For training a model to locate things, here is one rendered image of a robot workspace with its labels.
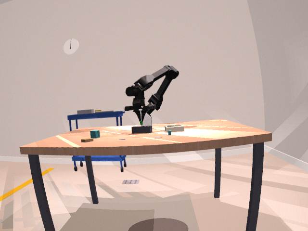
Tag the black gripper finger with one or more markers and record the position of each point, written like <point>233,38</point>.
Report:
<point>138,114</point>
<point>143,112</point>

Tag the small brown block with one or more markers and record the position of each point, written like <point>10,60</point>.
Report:
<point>87,140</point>

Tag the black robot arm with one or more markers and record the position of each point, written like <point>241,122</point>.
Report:
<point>147,81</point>

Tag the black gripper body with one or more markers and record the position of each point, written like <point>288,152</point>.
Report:
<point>150,106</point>

